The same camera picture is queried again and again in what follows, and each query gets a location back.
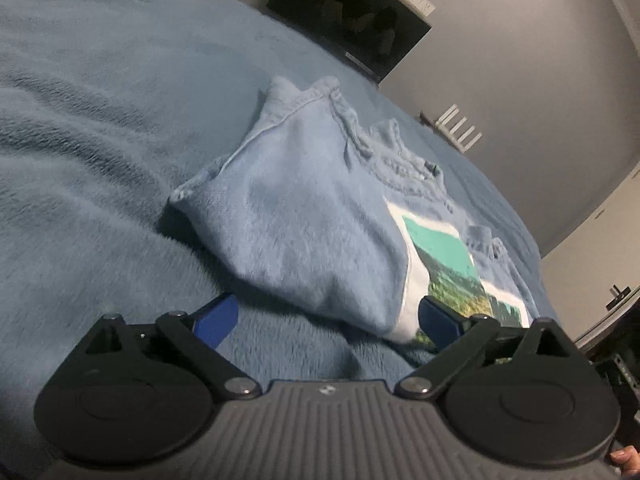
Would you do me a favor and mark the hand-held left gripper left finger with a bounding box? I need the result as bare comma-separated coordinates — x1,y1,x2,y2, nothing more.
75,291,262,402

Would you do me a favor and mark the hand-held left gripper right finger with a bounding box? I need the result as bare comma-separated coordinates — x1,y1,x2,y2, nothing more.
393,296,590,402

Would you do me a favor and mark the light blue printed t-shirt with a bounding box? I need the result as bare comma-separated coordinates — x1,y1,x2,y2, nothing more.
167,76,534,357

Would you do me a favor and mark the person's right hand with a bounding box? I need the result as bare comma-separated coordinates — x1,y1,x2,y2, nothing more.
609,446,640,478

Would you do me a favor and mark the white door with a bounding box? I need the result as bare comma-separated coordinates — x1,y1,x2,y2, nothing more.
541,160,640,343

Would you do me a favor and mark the dark furniture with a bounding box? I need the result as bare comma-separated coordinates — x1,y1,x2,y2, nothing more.
575,305,640,443

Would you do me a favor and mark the white router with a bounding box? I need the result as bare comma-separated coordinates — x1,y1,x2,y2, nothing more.
432,104,484,154

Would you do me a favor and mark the blue fleece blanket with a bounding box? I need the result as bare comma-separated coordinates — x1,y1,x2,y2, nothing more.
0,0,556,476

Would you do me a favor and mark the black monitor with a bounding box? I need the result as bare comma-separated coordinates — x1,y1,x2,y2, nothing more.
265,0,434,84

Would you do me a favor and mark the black door handle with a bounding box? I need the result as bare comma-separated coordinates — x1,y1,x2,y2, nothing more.
606,284,634,311

